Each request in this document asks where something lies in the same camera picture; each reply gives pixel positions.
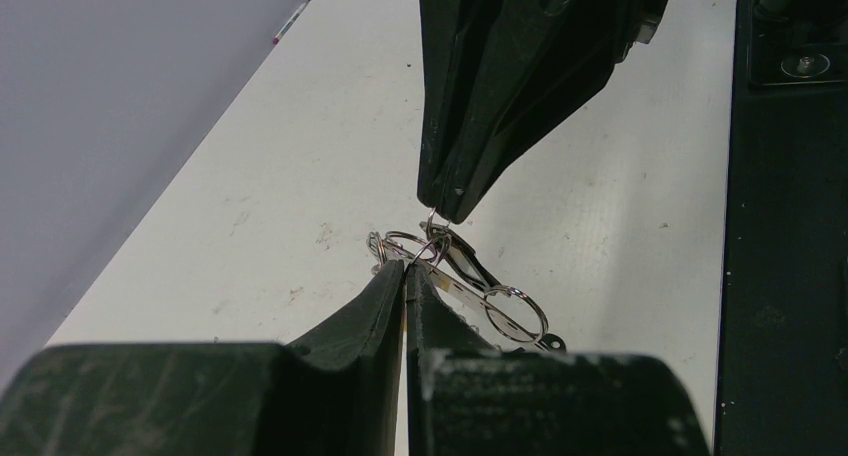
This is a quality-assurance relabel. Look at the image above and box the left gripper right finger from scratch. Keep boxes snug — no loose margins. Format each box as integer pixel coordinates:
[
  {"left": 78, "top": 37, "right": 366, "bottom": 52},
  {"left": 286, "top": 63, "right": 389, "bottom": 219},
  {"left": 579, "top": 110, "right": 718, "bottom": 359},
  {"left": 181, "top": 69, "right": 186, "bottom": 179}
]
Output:
[{"left": 405, "top": 264, "right": 710, "bottom": 455}]

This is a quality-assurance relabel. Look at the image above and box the metal disc keyring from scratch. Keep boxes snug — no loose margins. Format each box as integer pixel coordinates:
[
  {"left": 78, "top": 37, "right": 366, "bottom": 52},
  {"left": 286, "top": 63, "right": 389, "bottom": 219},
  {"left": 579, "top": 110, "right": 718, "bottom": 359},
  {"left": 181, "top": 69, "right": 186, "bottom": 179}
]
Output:
[{"left": 366, "top": 212, "right": 567, "bottom": 353}]

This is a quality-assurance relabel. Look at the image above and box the red white marker pen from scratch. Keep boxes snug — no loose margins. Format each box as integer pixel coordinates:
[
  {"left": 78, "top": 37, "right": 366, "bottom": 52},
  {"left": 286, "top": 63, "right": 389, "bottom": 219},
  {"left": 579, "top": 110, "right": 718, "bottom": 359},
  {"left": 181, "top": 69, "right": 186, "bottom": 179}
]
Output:
[{"left": 272, "top": 1, "right": 309, "bottom": 46}]

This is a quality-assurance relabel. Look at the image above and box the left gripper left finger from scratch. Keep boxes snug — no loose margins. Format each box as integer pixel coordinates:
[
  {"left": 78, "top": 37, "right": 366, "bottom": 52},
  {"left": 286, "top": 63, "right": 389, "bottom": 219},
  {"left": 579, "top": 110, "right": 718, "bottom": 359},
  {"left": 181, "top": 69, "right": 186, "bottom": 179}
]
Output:
[{"left": 1, "top": 262, "right": 405, "bottom": 455}]

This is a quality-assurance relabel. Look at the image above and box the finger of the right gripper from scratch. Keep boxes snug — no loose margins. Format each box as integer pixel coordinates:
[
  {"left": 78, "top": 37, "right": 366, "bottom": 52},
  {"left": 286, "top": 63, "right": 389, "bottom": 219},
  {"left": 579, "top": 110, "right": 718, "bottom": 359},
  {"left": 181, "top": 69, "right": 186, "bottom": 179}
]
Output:
[
  {"left": 437, "top": 0, "right": 669, "bottom": 223},
  {"left": 417, "top": 0, "right": 570, "bottom": 208}
]

